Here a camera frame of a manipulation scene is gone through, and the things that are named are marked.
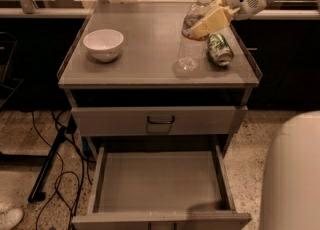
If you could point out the grey metal drawer cabinet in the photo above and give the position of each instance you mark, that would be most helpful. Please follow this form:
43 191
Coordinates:
147 74

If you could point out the clear plastic water bottle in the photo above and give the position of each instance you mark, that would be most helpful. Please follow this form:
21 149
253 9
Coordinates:
191 49

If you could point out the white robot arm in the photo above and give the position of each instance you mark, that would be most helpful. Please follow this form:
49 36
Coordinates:
290 198

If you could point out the white shoe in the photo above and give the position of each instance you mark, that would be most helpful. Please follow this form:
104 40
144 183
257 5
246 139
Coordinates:
11 218

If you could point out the white ceramic bowl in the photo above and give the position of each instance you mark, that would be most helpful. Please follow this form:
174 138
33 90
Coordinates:
104 45

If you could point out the open middle drawer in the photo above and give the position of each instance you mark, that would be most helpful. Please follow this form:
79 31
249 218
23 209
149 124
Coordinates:
161 191

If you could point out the black drawer handle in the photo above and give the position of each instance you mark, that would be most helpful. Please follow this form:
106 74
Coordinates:
170 121

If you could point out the black stand leg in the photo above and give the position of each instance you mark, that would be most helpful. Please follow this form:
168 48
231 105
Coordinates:
37 194

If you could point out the closed upper drawer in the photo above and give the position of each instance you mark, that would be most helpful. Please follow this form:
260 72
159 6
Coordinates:
140 121

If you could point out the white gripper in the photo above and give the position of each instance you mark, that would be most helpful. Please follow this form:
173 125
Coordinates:
223 15

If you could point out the green soda can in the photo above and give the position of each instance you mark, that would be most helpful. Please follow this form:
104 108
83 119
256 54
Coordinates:
218 50

